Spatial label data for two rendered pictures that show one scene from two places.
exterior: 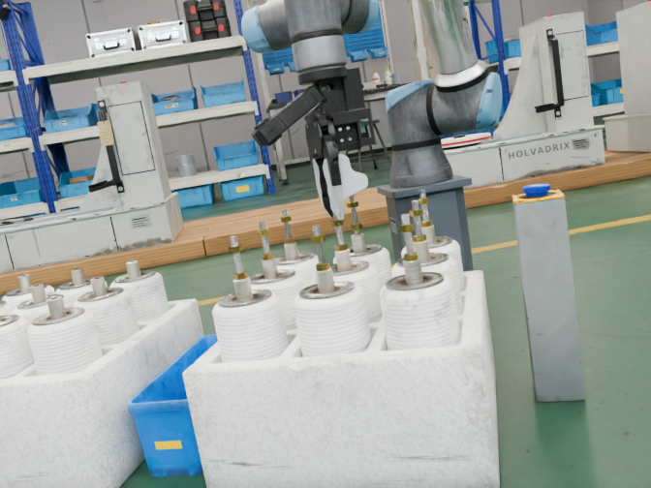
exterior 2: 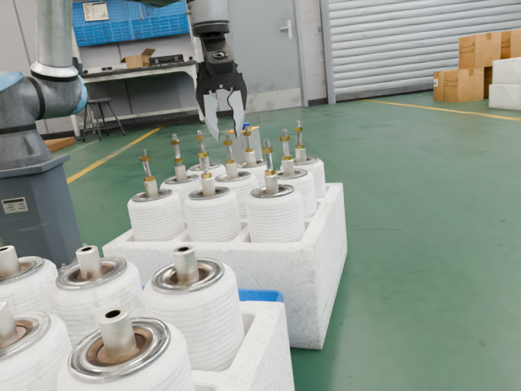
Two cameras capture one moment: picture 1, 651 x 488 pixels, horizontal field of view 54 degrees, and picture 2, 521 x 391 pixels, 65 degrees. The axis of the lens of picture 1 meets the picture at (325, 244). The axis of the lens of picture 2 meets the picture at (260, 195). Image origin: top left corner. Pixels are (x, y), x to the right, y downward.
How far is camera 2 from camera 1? 116 cm
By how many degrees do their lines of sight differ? 83
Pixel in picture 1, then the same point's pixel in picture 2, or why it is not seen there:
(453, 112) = (61, 99)
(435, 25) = (60, 24)
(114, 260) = not seen: outside the picture
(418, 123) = (29, 107)
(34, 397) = (267, 367)
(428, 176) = (47, 153)
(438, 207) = (58, 179)
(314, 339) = (312, 201)
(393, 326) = (318, 184)
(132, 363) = not seen: hidden behind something
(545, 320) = not seen: hidden behind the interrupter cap
